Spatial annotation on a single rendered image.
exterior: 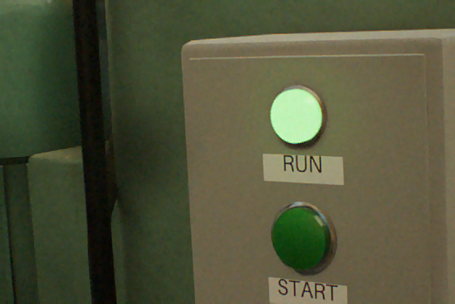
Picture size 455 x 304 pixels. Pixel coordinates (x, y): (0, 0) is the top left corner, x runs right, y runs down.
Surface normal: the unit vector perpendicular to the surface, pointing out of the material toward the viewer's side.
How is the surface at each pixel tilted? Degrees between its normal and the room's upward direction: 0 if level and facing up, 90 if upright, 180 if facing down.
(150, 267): 90
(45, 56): 90
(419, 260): 90
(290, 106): 86
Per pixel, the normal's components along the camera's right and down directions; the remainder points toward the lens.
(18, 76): 0.25, 0.11
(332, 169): -0.57, 0.14
